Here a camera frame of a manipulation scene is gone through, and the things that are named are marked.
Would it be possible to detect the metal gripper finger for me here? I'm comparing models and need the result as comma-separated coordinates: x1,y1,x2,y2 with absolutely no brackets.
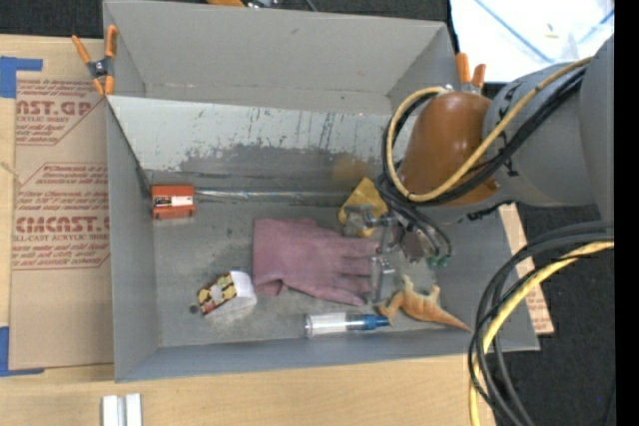
343,204,388,236
369,256,399,304

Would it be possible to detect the yellow wedge block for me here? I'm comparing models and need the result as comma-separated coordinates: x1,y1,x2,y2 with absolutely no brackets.
337,178,390,225

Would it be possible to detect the orange toy dinosaur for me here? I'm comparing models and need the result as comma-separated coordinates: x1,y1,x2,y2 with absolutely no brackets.
376,274,473,333

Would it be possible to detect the pink glove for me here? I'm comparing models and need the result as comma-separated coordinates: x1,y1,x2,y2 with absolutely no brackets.
251,217,383,307

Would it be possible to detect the clear spray bottle blue cap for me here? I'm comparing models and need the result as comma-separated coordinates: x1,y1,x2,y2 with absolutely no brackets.
304,311,391,340

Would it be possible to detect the white packet with colourful print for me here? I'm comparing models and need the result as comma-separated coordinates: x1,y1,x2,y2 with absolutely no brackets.
197,269,259,318

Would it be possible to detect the grey metal bin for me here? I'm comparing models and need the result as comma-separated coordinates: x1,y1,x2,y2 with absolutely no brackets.
102,0,541,383

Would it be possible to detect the red-orange small box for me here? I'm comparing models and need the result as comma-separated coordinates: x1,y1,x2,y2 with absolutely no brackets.
150,185,197,220

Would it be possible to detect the brown cardboard board red print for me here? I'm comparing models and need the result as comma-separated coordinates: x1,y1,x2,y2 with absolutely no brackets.
0,33,555,373

